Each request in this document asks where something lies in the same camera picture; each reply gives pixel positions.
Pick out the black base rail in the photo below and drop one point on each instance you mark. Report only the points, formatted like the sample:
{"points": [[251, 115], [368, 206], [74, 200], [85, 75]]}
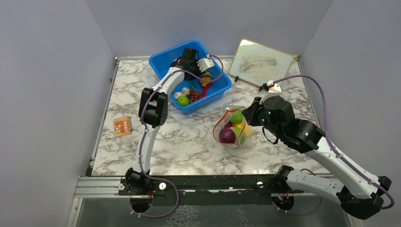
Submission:
{"points": [[203, 190]]}

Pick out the purple sweet potato toy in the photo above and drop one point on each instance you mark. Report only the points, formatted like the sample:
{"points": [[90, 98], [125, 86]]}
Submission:
{"points": [[228, 124]]}

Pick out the gold framed whiteboard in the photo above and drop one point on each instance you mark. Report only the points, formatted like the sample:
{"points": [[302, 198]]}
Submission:
{"points": [[256, 63]]}

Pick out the blue plastic bin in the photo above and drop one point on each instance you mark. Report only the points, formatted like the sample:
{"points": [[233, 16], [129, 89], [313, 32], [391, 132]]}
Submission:
{"points": [[160, 63]]}

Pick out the orange card tile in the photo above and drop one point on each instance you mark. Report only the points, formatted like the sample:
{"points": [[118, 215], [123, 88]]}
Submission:
{"points": [[122, 126]]}

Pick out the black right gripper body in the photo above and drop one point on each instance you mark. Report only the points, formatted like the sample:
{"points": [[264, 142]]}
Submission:
{"points": [[258, 116]]}

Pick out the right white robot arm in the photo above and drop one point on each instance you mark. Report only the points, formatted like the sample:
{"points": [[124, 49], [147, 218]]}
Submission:
{"points": [[358, 192]]}

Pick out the purple onion toy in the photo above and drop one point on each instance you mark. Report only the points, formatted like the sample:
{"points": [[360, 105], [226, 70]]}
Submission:
{"points": [[227, 136]]}

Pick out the small orange pepper toy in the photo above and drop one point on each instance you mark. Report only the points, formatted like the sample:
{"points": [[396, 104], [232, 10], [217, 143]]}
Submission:
{"points": [[205, 80]]}

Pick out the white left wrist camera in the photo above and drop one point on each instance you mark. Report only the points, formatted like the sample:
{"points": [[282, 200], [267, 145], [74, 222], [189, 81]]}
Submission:
{"points": [[205, 64]]}

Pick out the green lime toy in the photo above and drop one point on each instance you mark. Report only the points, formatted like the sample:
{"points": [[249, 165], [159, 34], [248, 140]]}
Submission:
{"points": [[183, 100]]}

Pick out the white garlic toy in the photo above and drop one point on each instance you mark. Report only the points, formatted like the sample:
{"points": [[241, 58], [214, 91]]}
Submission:
{"points": [[184, 92]]}

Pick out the green artichoke toy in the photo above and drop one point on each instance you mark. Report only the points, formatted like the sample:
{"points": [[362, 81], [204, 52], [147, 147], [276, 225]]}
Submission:
{"points": [[236, 117]]}

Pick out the clear zip bag orange zipper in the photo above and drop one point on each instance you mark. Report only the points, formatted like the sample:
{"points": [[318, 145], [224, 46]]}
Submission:
{"points": [[223, 120]]}

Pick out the red chili toy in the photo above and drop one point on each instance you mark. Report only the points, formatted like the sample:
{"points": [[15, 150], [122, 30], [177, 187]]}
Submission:
{"points": [[205, 89]]}

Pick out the green cabbage toy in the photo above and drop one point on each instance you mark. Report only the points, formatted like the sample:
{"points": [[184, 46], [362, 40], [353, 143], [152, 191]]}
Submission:
{"points": [[240, 136]]}

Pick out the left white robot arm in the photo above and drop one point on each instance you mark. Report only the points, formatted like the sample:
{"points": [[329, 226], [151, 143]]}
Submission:
{"points": [[153, 113]]}

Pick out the red grapes toy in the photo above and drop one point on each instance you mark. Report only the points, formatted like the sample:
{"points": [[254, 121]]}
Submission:
{"points": [[194, 96]]}

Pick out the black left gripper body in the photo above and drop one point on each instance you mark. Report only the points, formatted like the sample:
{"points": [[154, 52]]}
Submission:
{"points": [[194, 69]]}

